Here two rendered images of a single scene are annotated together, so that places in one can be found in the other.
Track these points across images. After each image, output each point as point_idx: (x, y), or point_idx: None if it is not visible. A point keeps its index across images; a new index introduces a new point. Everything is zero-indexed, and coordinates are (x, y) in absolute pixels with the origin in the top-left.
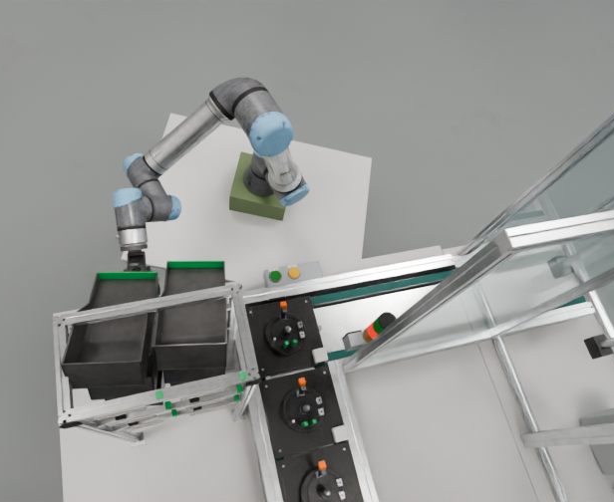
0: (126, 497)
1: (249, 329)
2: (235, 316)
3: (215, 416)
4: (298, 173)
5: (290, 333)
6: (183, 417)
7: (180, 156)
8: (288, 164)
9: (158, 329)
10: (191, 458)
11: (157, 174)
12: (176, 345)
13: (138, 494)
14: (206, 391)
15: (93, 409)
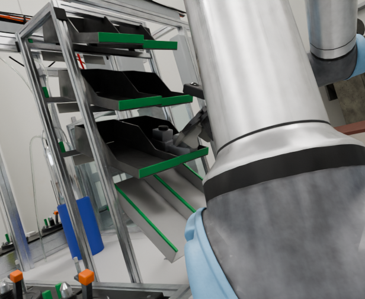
0: (149, 252)
1: (32, 17)
2: (48, 19)
3: None
4: (231, 153)
5: (60, 298)
6: (150, 277)
7: (307, 15)
8: (188, 22)
9: (94, 27)
10: (122, 278)
11: (310, 51)
12: (70, 16)
13: (143, 256)
14: (51, 51)
15: None
